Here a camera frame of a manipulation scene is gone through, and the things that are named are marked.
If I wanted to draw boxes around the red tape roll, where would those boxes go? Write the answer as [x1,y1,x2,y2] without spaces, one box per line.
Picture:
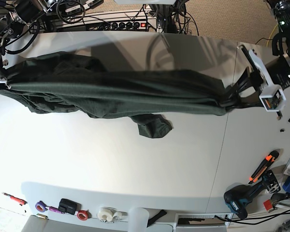
[77,210,89,221]

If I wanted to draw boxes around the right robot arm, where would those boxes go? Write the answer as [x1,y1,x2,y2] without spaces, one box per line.
[0,0,58,85]

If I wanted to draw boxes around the orange black utility knife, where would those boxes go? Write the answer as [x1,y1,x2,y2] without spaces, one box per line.
[248,150,279,185]

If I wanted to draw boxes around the purple tape roll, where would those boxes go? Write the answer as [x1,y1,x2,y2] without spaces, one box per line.
[35,201,47,213]

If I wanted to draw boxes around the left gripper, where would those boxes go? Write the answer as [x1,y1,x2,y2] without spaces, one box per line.
[219,44,286,118]

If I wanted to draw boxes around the black power strip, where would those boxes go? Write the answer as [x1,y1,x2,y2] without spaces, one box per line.
[56,21,155,32]

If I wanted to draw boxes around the teal black cordless drill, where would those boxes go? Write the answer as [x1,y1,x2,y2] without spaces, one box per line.
[224,170,281,220]

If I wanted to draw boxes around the black action camera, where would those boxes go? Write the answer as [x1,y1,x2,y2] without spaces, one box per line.
[58,199,78,215]

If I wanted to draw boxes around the red black screwdriver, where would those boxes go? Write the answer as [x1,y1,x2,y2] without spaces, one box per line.
[2,192,27,206]

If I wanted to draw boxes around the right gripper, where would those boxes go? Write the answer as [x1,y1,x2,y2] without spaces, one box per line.
[0,60,12,90]

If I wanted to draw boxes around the red square tag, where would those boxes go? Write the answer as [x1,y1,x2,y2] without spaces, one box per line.
[263,199,273,211]

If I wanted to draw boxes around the white paper roll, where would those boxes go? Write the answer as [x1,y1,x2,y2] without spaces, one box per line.
[128,207,149,232]

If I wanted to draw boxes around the yellow cable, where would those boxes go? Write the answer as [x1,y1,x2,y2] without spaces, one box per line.
[266,24,278,47]

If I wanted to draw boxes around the clear tape dispenser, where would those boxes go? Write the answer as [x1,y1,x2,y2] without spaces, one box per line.
[97,207,128,223]

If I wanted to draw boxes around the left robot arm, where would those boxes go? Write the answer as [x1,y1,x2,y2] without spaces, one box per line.
[220,0,290,119]

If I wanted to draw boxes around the dark green t-shirt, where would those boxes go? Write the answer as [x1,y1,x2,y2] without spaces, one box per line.
[0,52,230,139]

